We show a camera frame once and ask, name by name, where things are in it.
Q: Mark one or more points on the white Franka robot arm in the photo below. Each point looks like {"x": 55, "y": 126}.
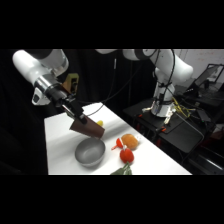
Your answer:
{"x": 110, "y": 63}

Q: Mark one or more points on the wrist camera with yellow mount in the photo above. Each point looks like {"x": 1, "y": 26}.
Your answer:
{"x": 70, "y": 82}

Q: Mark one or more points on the grey bowl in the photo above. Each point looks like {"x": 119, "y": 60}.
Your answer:
{"x": 90, "y": 152}

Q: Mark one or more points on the orange toy bread roll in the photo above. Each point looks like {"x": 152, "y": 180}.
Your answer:
{"x": 130, "y": 141}

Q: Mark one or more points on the yellow toy banana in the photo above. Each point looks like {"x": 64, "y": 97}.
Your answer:
{"x": 100, "y": 123}

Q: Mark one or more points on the brown plastic cup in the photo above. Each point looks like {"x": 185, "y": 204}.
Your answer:
{"x": 87, "y": 129}

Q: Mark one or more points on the red toy funnel piece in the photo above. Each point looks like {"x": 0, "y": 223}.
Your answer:
{"x": 118, "y": 144}

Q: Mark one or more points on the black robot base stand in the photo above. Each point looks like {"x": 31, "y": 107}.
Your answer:
{"x": 166, "y": 128}

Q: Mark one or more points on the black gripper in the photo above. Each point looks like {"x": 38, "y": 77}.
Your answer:
{"x": 68, "y": 103}

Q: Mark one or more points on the green toy leaf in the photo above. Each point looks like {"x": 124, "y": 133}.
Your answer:
{"x": 122, "y": 170}

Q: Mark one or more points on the red toy tomato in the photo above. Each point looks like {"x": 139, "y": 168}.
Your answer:
{"x": 126, "y": 155}

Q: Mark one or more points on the black laptop monitor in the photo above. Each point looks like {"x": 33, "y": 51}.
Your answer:
{"x": 209, "y": 77}

